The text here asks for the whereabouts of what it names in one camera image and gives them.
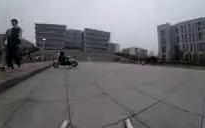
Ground grey multi-storey building complex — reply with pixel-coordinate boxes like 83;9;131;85
34;22;121;62

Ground pale office building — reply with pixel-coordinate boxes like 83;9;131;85
156;14;205;65

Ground low distant building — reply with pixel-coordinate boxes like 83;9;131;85
120;46;149;61

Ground grey concrete slab pavement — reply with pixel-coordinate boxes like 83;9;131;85
0;60;205;128

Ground robot's own part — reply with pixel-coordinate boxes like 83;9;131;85
124;117;135;128
58;119;70;128

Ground raised reddish kerb platform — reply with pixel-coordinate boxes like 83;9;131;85
0;60;54;99

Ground person on scooter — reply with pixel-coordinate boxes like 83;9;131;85
52;48;79;69

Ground street lamp pole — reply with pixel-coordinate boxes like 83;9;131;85
41;37;47;62

